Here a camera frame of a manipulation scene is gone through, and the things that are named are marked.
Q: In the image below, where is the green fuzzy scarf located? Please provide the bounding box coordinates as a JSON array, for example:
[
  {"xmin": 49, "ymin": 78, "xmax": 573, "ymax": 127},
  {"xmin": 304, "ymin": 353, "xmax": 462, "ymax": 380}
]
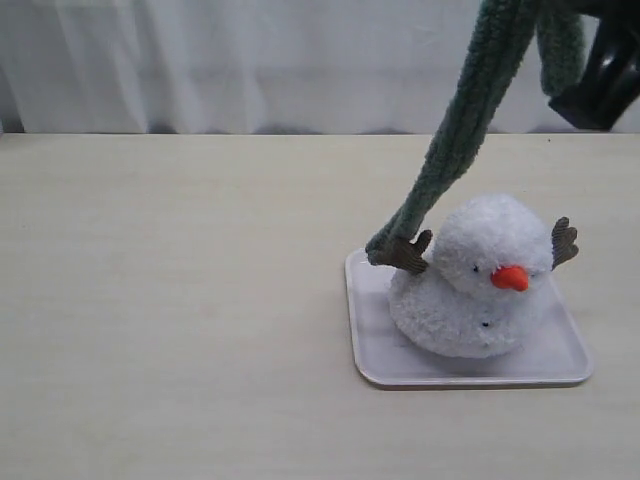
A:
[{"xmin": 365, "ymin": 0, "xmax": 584, "ymax": 273}]

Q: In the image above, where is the white square tray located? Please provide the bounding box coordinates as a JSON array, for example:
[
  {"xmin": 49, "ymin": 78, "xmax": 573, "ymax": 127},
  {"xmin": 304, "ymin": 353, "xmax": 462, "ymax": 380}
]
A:
[{"xmin": 344, "ymin": 248, "xmax": 595, "ymax": 390}]

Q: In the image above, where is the white backdrop curtain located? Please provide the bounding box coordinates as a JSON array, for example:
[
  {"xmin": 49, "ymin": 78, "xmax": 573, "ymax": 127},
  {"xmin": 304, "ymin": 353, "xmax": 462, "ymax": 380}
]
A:
[{"xmin": 0, "ymin": 0, "xmax": 640, "ymax": 136}]

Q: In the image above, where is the white plush snowman toy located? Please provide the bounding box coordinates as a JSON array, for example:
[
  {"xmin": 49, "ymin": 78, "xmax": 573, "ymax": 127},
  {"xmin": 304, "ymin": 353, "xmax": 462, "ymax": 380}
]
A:
[{"xmin": 388, "ymin": 194, "xmax": 579, "ymax": 359}]

